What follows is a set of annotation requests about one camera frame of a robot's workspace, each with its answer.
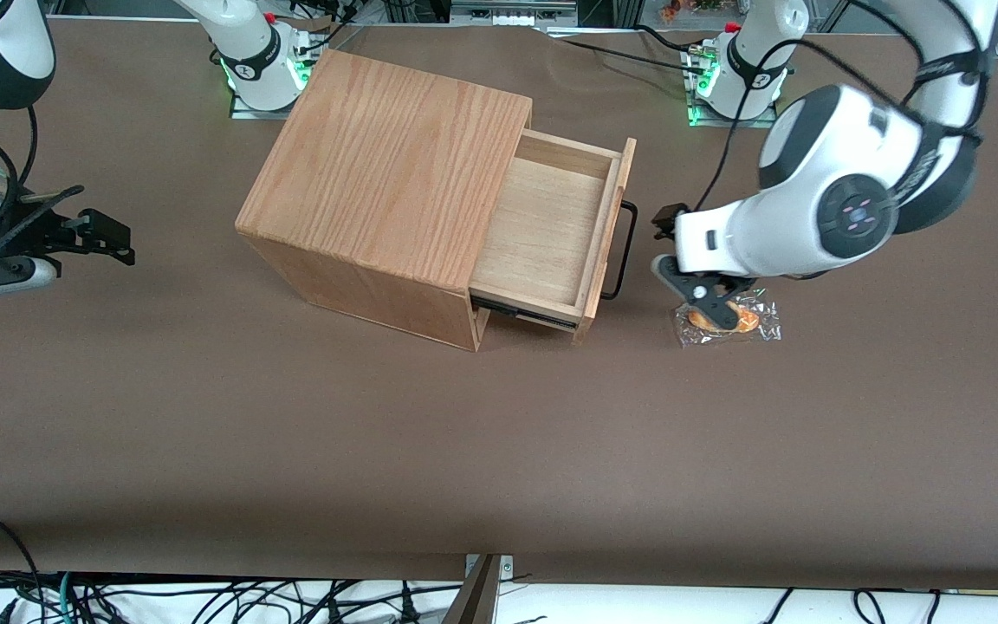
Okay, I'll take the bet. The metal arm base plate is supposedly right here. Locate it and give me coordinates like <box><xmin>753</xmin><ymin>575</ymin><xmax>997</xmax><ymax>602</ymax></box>
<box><xmin>229</xmin><ymin>85</ymin><xmax>302</xmax><ymax>120</ymax></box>
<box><xmin>687</xmin><ymin>102</ymin><xmax>780</xmax><ymax>129</ymax></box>

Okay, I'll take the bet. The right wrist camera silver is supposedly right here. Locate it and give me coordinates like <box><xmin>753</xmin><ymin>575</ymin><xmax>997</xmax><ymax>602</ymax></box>
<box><xmin>0</xmin><ymin>257</ymin><xmax>61</xmax><ymax>303</ymax></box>

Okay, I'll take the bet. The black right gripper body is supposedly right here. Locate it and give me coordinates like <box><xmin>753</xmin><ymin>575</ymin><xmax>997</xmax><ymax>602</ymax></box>
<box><xmin>0</xmin><ymin>185</ymin><xmax>86</xmax><ymax>280</ymax></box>

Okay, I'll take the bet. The aluminium frame rail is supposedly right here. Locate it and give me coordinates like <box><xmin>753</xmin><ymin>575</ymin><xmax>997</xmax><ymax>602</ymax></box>
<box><xmin>450</xmin><ymin>0</ymin><xmax>579</xmax><ymax>28</ymax></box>

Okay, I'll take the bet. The oak wooden drawer cabinet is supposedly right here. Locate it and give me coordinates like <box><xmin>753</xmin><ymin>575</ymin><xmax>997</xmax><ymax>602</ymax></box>
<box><xmin>235</xmin><ymin>49</ymin><xmax>535</xmax><ymax>352</ymax></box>

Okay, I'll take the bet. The croissant in clear wrapper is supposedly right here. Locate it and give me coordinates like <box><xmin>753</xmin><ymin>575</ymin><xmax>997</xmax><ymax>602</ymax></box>
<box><xmin>674</xmin><ymin>290</ymin><xmax>782</xmax><ymax>349</ymax></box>

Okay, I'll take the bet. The metal table edge bracket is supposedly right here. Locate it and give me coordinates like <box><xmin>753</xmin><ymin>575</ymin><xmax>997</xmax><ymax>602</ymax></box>
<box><xmin>464</xmin><ymin>554</ymin><xmax>515</xmax><ymax>583</ymax></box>

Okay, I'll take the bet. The dark angled pole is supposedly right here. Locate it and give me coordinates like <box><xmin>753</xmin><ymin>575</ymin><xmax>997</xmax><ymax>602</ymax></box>
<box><xmin>441</xmin><ymin>555</ymin><xmax>501</xmax><ymax>624</ymax></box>

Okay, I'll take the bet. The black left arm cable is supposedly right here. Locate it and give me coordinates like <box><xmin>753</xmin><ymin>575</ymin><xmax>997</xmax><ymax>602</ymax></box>
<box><xmin>693</xmin><ymin>0</ymin><xmax>987</xmax><ymax>211</ymax></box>

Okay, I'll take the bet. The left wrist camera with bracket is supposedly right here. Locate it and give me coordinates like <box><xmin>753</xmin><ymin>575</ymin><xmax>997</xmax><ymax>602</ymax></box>
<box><xmin>651</xmin><ymin>253</ymin><xmax>758</xmax><ymax>333</ymax></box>

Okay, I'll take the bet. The wooden drawer with black handle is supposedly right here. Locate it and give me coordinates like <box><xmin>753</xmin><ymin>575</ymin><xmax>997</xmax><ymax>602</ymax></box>
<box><xmin>469</xmin><ymin>128</ymin><xmax>639</xmax><ymax>346</ymax></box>

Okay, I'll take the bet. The black cable on table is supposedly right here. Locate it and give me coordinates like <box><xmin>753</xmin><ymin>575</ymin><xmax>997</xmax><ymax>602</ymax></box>
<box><xmin>549</xmin><ymin>33</ymin><xmax>701</xmax><ymax>68</ymax></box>

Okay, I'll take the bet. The black metal drawer slide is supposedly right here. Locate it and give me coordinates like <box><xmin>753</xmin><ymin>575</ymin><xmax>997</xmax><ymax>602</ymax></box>
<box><xmin>470</xmin><ymin>295</ymin><xmax>580</xmax><ymax>331</ymax></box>

